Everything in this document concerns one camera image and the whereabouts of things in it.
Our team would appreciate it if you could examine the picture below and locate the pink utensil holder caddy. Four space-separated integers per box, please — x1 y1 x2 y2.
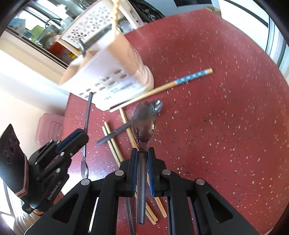
60 31 154 111

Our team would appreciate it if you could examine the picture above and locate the pink plastic stool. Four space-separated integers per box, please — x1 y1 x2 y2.
35 113 65 145

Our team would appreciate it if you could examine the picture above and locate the red plastic basket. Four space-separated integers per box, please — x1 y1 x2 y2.
48 42 69 59

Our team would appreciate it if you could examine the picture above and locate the kitchen faucet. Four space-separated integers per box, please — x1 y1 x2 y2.
45 18 62 28

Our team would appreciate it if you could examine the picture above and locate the small metal spoon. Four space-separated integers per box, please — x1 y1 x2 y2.
153 100 163 114

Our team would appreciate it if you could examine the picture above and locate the plain wooden chopstick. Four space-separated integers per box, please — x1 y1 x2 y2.
119 108 167 224
103 121 159 222
101 125 157 225

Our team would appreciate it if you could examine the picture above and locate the dark handled metal spoon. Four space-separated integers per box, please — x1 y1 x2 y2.
81 92 94 179

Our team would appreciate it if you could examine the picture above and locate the white flower pattern basket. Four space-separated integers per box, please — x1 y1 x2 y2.
61 1 114 47

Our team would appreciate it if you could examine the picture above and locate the translucent brown plastic spoon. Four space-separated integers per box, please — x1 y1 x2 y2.
131 100 156 225

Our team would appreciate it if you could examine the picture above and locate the blue patterned wooden chopstick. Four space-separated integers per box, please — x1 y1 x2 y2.
109 68 213 113

